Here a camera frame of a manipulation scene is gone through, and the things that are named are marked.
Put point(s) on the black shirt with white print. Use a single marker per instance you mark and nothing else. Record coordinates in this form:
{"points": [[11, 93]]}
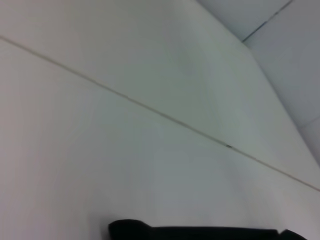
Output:
{"points": [[200, 232]]}

